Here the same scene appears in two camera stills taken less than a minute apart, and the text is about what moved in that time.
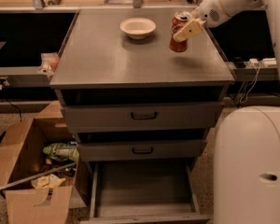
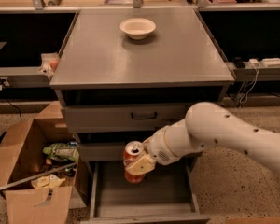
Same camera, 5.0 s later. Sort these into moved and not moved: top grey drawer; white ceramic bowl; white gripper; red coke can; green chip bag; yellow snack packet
Moved: red coke can; white gripper
Not moved: green chip bag; yellow snack packet; white ceramic bowl; top grey drawer
